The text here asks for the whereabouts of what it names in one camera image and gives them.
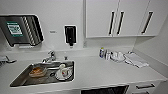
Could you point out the stainless steel sink basin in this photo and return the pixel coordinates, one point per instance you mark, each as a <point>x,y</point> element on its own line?
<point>18,81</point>

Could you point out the small black sink knob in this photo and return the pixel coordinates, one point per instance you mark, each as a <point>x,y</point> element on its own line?
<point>66,58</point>

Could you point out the white plate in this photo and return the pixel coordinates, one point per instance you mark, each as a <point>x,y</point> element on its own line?
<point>69,76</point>

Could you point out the white cup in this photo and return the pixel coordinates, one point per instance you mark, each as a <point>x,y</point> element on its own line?
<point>63,70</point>

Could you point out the steel paper towel dispenser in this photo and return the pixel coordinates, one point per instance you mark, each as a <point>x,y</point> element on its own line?
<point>18,30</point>

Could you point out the small grey wall label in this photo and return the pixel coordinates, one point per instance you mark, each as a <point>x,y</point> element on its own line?
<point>53,32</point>

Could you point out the black wall soap dispenser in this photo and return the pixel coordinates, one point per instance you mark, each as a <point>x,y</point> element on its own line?
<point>70,36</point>

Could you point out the white wall outlet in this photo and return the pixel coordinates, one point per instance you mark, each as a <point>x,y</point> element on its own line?
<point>85,44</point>

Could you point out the small white bottle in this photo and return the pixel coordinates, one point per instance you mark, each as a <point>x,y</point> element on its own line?
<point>107,55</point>

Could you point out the chrome sink faucet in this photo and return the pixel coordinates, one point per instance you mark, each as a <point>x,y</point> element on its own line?
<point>50,56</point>

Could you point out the white narrow drawer cabinet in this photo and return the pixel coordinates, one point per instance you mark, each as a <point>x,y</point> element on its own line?
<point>146,87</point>

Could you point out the blue dish soap bottle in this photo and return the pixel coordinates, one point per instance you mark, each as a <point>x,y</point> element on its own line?
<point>102,52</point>

